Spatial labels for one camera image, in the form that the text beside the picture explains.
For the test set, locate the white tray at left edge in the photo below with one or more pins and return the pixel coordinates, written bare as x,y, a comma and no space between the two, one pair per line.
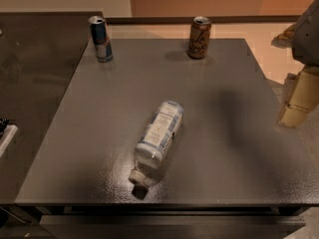
7,133

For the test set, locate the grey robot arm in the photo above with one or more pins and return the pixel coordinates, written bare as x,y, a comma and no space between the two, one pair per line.
305,43

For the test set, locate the clear blue-labelled plastic bottle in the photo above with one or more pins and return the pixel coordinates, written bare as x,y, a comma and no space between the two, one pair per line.
153,146

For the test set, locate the brown orange soda can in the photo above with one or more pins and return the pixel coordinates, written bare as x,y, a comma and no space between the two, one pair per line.
199,37

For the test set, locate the blue silver energy drink can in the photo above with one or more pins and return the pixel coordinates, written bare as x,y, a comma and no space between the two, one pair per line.
100,38

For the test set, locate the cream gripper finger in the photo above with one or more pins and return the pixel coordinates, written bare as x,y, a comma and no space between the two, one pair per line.
300,96
287,35

